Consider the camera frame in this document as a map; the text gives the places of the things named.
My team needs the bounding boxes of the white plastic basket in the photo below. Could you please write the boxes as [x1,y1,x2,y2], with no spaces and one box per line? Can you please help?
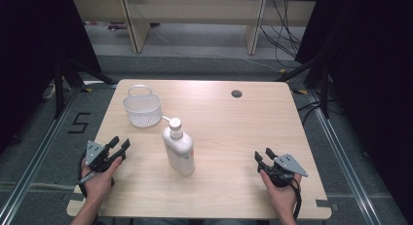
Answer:
[122,84,163,129]

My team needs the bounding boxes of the black metal stand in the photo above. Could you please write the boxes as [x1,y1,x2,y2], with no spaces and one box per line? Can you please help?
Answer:
[275,55,331,120]
[53,57,119,120]

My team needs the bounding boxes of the beige office desk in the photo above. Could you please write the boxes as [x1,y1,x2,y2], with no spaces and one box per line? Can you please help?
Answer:
[71,0,318,56]

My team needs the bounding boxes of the black curtain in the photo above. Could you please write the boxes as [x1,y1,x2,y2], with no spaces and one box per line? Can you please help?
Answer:
[294,0,413,216]
[0,0,102,155]

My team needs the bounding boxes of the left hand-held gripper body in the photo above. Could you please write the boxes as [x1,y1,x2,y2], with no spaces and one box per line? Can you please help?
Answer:
[84,139,122,173]

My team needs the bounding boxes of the white pump bottle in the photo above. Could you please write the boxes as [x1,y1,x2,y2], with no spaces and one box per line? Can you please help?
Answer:
[161,115,196,177]

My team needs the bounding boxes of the person's left hand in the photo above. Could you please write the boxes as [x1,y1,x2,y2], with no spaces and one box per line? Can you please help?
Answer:
[80,156,124,203]

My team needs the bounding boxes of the purple thing on floor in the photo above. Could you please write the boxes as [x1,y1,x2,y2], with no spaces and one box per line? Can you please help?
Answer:
[106,21,127,31]

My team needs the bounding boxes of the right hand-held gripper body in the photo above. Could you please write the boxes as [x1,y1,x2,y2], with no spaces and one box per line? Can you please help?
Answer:
[258,153,309,189]

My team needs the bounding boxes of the bundle of black cables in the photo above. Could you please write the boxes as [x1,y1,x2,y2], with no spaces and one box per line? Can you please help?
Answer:
[258,0,304,69]

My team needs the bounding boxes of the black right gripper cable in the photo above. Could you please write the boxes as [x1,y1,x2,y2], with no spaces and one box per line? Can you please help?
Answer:
[289,175,303,220]

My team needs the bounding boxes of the person's right hand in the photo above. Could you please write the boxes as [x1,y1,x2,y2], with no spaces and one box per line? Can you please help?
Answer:
[259,169,303,216]

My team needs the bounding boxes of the metal floor rail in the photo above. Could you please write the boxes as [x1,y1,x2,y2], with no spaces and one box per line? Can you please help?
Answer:
[0,88,83,225]
[306,89,383,225]

